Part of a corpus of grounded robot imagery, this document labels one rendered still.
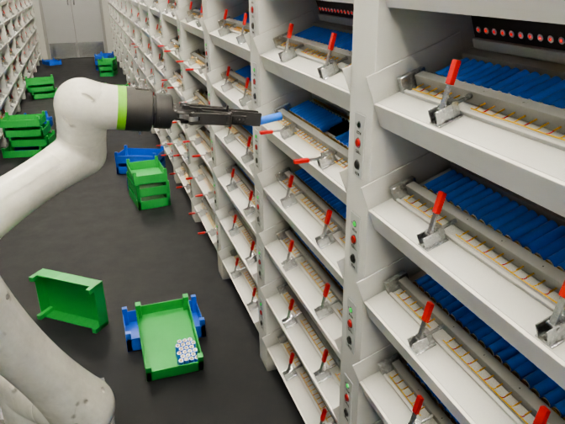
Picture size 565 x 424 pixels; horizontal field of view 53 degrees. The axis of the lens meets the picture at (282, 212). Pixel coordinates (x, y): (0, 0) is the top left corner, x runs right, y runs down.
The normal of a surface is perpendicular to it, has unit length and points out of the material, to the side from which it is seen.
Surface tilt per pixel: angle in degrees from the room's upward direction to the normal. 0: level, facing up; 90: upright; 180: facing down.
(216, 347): 0
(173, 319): 19
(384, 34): 90
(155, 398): 0
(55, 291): 90
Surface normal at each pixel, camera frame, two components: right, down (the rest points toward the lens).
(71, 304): -0.36, 0.36
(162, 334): 0.10, -0.75
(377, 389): -0.34, -0.81
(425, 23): 0.32, 0.36
